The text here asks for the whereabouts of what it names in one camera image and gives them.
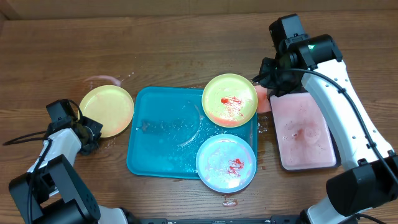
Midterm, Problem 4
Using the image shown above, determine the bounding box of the light blue plate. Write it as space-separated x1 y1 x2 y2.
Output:
196 134 257 194

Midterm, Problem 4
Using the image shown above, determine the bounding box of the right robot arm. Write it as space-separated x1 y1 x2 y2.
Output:
254 14 397 223

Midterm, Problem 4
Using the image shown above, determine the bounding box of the black tray with soapy water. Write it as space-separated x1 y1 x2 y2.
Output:
270 92 339 171

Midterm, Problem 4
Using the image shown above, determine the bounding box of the pink sponge with dark scourer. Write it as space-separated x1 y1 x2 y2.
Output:
254 85 271 114

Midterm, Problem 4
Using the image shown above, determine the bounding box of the teal plastic tray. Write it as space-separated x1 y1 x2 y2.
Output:
126 86 257 179

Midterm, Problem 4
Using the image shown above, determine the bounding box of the yellow plate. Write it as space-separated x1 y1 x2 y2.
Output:
80 85 134 138

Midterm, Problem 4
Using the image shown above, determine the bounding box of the yellow-green plate at back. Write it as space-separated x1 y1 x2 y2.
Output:
201 73 258 128

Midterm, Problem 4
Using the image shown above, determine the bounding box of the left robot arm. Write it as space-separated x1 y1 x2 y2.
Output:
5 99 138 224

